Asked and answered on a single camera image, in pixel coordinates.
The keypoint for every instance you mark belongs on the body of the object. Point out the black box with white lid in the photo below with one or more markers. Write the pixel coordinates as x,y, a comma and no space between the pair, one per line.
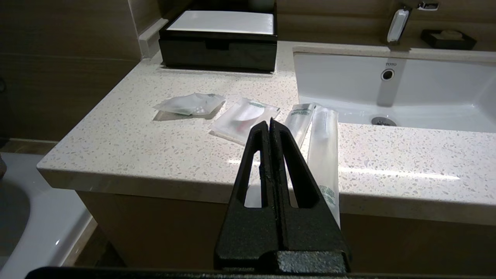
221,23

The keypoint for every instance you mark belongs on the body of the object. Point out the small beige soap bar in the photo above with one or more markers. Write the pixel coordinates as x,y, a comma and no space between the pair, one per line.
447,35

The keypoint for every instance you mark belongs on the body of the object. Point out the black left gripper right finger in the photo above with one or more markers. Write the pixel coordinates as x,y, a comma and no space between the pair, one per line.
314,228

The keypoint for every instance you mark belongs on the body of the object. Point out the black pull-out drawer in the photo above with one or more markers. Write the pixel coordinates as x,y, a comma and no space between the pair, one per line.
232,56

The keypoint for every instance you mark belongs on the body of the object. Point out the chrome faucet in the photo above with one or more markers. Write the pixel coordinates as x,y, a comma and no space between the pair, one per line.
397,25

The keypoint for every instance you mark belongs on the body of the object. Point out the white bathtub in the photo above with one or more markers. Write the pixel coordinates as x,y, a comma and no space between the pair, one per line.
42,217

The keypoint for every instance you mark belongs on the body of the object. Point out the short clear toothbrush packet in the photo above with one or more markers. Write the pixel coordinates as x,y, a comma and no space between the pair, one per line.
300,118

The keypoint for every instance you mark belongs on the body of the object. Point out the wooden vanity cabinet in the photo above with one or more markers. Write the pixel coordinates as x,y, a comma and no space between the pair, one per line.
162,228

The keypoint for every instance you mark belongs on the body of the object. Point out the clear packet round item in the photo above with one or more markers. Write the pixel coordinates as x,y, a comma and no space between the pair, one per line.
236,120

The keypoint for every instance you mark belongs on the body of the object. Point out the chrome sink drain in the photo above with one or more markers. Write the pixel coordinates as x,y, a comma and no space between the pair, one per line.
383,121

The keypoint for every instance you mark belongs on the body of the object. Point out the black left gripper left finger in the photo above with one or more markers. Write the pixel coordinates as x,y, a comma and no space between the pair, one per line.
236,232

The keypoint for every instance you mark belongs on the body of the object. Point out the white ceramic sink basin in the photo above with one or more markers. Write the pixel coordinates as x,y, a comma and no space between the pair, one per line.
426,93

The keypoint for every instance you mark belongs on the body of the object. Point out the black soap dish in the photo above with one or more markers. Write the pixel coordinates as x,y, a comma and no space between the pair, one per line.
465,42

